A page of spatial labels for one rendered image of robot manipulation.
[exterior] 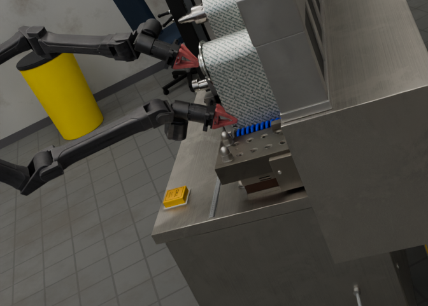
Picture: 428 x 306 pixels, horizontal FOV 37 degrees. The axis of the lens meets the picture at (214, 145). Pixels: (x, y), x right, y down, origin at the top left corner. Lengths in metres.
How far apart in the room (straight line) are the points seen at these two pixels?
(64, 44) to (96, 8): 3.72
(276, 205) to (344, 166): 0.79
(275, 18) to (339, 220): 0.38
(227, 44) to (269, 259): 0.66
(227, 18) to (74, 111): 3.41
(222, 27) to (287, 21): 1.17
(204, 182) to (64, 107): 3.39
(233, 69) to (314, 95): 0.91
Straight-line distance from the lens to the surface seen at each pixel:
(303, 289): 2.03
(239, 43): 1.89
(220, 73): 1.91
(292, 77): 0.99
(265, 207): 1.83
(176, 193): 2.04
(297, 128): 1.02
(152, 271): 3.42
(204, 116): 1.96
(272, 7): 0.95
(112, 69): 6.03
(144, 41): 1.98
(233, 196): 1.94
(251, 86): 1.92
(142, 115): 1.93
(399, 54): 1.12
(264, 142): 1.87
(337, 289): 2.03
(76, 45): 2.14
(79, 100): 5.38
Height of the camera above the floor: 1.91
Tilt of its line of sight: 26 degrees down
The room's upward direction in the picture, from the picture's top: 25 degrees counter-clockwise
